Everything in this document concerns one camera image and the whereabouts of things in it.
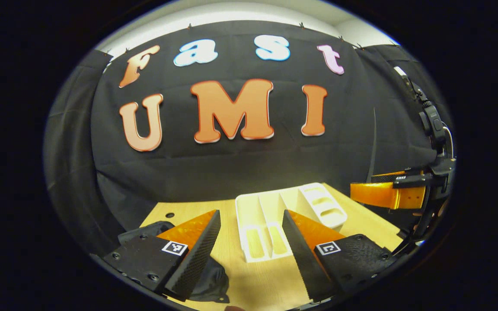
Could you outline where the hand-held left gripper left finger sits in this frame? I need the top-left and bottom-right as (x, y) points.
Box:
(102, 209), (222, 302)

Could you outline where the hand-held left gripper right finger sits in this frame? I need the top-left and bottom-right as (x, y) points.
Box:
(282, 209), (399, 303)

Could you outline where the black schoolbag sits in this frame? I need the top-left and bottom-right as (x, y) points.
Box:
(117, 221), (231, 304)

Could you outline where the white bookshelf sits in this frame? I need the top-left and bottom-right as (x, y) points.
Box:
(235, 182), (348, 263)

